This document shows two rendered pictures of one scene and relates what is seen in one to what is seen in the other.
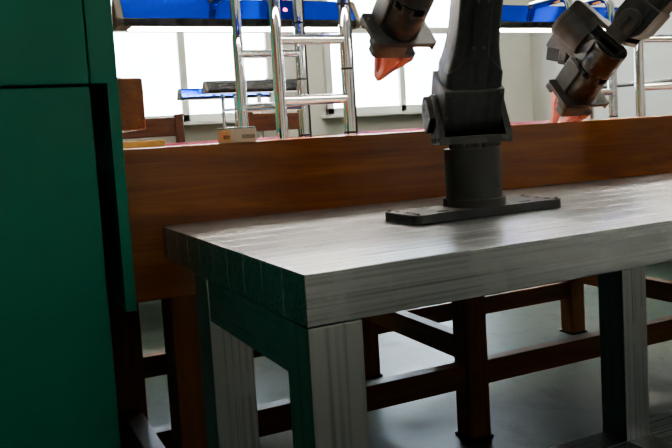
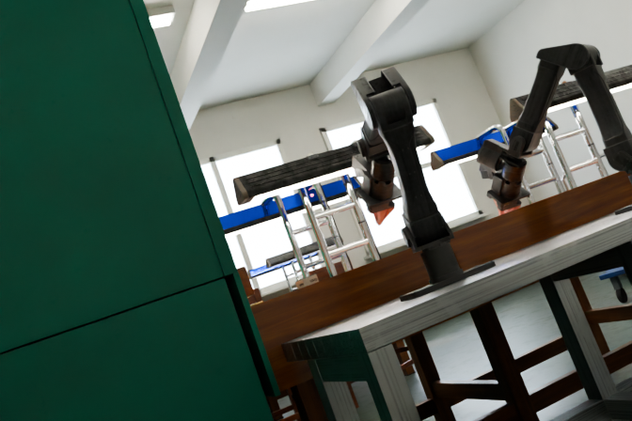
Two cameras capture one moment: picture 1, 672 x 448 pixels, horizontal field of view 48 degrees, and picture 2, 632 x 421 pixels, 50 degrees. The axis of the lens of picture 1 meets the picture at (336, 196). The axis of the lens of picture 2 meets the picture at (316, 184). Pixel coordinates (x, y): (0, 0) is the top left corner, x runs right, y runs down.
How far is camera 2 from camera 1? 0.52 m
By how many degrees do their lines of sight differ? 14
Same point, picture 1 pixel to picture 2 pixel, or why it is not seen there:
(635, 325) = (579, 324)
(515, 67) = not seen: hidden behind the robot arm
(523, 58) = not seen: hidden behind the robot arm
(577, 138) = (512, 222)
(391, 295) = (402, 328)
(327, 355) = (380, 364)
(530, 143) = (481, 234)
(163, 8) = (234, 219)
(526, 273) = (468, 301)
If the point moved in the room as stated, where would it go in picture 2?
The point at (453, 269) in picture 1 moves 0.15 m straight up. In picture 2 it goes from (429, 308) to (395, 221)
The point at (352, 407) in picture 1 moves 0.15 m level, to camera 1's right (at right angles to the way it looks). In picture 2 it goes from (400, 386) to (493, 352)
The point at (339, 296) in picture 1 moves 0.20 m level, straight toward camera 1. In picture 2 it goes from (377, 335) to (377, 350)
